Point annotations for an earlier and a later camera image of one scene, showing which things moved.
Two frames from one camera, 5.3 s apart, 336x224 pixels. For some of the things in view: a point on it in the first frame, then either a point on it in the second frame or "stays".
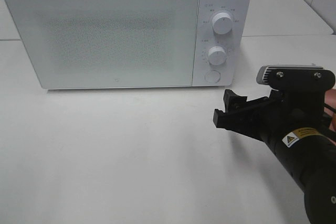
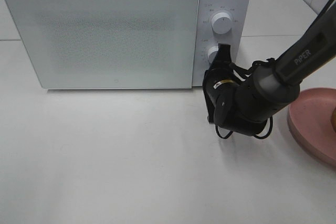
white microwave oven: (134, 30) stays
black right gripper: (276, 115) → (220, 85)
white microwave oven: (86, 38) stays
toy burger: (333, 120) stays
